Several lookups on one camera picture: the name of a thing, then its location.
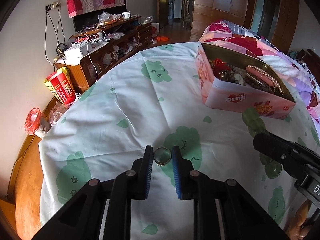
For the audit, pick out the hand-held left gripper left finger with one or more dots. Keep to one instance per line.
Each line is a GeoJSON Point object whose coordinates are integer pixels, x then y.
{"type": "Point", "coordinates": [150, 172]}

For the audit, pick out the patchwork quilt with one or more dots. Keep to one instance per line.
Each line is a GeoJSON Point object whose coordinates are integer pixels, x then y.
{"type": "Point", "coordinates": [237, 37]}

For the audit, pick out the clear plastic bag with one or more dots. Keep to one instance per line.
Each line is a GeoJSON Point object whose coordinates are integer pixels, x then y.
{"type": "Point", "coordinates": [105, 17]}
{"type": "Point", "coordinates": [57, 112]}

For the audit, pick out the white tablecloth with green bears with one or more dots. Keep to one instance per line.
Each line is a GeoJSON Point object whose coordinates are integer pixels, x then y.
{"type": "Point", "coordinates": [125, 105]}

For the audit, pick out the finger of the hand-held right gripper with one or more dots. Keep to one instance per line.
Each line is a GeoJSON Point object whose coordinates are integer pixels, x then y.
{"type": "Point", "coordinates": [275, 147]}

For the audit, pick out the wooden television cabinet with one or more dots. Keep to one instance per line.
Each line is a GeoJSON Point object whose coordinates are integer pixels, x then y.
{"type": "Point", "coordinates": [80, 75]}

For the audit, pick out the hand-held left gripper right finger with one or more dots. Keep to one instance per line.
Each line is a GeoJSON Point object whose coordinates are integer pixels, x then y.
{"type": "Point", "coordinates": [176, 172]}

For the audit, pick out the wooden door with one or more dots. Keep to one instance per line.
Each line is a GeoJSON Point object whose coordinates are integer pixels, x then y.
{"type": "Point", "coordinates": [162, 5]}

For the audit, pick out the white paper bag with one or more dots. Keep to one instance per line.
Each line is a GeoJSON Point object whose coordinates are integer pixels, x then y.
{"type": "Point", "coordinates": [155, 27]}

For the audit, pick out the wall power outlet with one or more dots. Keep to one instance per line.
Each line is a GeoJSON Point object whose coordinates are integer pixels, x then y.
{"type": "Point", "coordinates": [53, 5]}

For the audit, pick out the red and yellow box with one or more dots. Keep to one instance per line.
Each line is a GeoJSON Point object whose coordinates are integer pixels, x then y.
{"type": "Point", "coordinates": [61, 87]}

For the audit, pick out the white box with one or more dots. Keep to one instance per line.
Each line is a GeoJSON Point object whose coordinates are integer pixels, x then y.
{"type": "Point", "coordinates": [77, 50]}

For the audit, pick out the pink tin box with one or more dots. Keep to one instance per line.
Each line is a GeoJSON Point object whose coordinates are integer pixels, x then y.
{"type": "Point", "coordinates": [237, 100]}

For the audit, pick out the person's right hand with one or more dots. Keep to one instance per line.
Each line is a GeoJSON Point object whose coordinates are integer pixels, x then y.
{"type": "Point", "coordinates": [300, 217]}

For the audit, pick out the red and white patchwork cloth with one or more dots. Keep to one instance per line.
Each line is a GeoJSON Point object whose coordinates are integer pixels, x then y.
{"type": "Point", "coordinates": [95, 0]}

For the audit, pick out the green bangle with red knot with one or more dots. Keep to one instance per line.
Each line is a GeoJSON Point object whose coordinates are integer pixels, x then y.
{"type": "Point", "coordinates": [220, 63]}

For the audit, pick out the orange item on floor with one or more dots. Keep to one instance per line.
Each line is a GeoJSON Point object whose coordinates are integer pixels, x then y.
{"type": "Point", "coordinates": [161, 39]}

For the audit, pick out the wooden wardrobe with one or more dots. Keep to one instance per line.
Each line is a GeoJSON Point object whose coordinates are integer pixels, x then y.
{"type": "Point", "coordinates": [225, 5]}

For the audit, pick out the white cup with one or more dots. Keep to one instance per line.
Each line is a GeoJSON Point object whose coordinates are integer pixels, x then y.
{"type": "Point", "coordinates": [126, 15]}

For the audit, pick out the black television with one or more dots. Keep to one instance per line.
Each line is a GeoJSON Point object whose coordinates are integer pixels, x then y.
{"type": "Point", "coordinates": [85, 21]}

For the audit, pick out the dark wooden chair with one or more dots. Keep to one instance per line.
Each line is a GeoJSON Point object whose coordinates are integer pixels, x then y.
{"type": "Point", "coordinates": [307, 55]}

